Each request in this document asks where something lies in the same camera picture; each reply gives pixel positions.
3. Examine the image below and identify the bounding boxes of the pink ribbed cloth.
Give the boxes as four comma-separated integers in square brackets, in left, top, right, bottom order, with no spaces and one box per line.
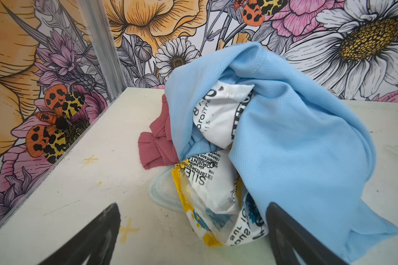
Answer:
[138,95,180,170]

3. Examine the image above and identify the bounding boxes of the white yellow printed cloth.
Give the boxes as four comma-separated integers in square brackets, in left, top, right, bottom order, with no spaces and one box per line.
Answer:
[149,81,269,248]

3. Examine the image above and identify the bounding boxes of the light blue mesh cloth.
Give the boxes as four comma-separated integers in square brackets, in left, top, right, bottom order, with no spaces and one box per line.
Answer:
[165,43,398,262]

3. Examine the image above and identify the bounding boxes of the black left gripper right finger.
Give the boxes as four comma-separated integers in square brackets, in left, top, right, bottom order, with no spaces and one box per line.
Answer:
[266,202,346,265]

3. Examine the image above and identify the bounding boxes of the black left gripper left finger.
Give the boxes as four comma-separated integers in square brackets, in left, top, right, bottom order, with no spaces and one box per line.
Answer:
[41,203,121,265]

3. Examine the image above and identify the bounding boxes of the aluminium corner post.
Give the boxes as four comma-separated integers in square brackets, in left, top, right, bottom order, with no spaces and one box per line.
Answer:
[77,0,127,101]

